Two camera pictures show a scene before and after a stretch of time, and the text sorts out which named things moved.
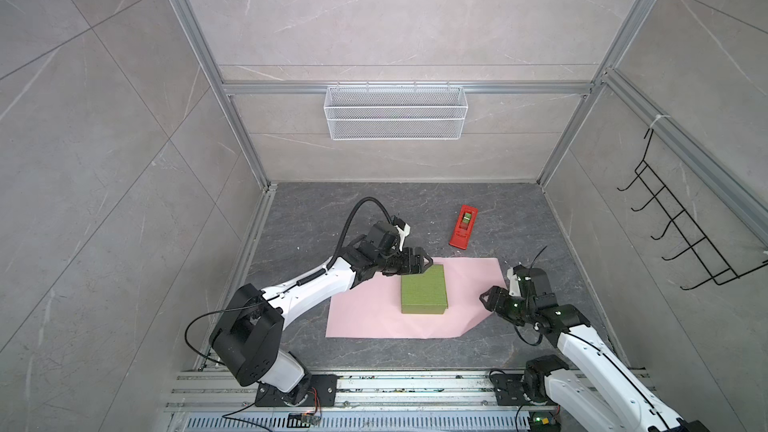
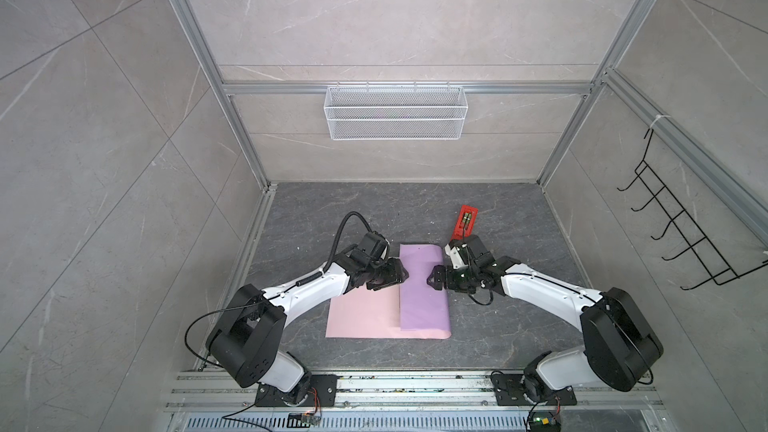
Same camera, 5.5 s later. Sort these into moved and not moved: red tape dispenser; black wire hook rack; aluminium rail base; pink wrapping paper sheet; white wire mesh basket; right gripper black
Moved: right gripper black; pink wrapping paper sheet
Not moved: white wire mesh basket; black wire hook rack; aluminium rail base; red tape dispenser
